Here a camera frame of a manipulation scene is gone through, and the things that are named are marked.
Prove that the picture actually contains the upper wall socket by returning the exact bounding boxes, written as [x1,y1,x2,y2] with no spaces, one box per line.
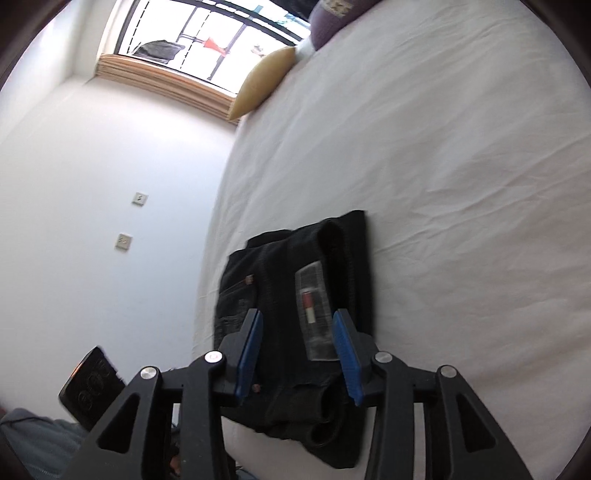
[132,192,148,206]

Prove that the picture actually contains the wall socket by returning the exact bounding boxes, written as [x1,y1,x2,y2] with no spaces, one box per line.
[115,233,133,251]
[132,192,148,206]

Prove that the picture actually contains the yellow pillow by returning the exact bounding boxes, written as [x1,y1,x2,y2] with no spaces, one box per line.
[228,47,297,121]

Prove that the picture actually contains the black clothes on chair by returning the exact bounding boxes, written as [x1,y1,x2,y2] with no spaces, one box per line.
[132,40,185,64]

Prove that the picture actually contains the grey sleeved forearm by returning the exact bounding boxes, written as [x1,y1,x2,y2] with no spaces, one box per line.
[1,408,87,479]

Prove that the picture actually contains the lower wall socket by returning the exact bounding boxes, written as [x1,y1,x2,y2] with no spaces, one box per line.
[115,233,133,251]

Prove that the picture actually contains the white bed sheet mattress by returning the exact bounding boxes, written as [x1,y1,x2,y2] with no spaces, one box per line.
[193,1,590,479]

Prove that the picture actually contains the purple pillow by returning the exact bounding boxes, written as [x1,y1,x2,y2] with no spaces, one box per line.
[310,0,380,51]

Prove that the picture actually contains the black denim pants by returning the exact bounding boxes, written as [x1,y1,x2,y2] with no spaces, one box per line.
[213,210,375,469]

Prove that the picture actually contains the beige curtain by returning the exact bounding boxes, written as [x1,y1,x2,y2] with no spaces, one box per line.
[95,54,238,125]

